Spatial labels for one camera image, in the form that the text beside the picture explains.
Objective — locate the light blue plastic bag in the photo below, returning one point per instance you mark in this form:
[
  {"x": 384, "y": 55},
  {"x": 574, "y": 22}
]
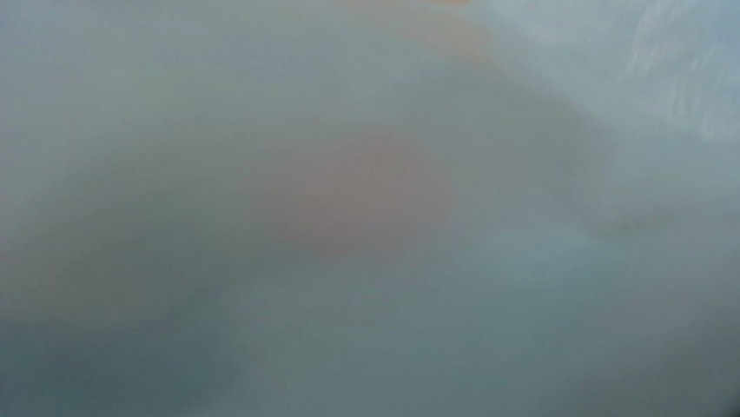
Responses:
[{"x": 369, "y": 208}]

